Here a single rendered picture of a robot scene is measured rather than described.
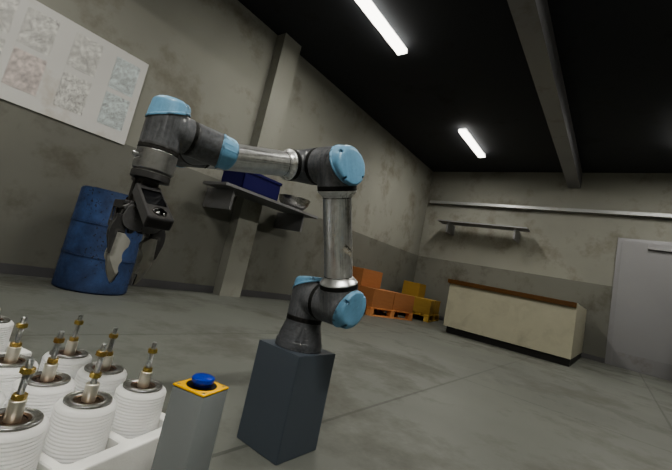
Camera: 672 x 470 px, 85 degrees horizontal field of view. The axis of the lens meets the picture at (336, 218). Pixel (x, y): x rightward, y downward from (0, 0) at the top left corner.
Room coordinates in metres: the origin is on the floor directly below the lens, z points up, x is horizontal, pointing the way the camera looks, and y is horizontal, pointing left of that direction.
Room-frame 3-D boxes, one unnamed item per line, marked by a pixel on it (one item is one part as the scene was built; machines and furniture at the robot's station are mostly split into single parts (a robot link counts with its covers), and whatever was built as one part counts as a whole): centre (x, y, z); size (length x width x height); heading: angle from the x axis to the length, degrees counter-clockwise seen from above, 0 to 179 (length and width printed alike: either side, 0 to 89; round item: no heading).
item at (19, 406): (0.60, 0.41, 0.26); 0.02 x 0.02 x 0.03
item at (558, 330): (6.13, -3.25, 0.41); 2.12 x 1.71 x 0.81; 142
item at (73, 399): (0.71, 0.36, 0.25); 0.08 x 0.08 x 0.01
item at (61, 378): (0.75, 0.47, 0.25); 0.08 x 0.08 x 0.01
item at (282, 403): (1.25, 0.03, 0.15); 0.18 x 0.18 x 0.30; 52
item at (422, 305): (7.47, -1.95, 0.33); 1.18 x 0.92 x 0.66; 142
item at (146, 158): (0.71, 0.37, 0.69); 0.08 x 0.08 x 0.05
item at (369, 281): (6.38, -1.00, 0.35); 1.18 x 0.90 x 0.69; 140
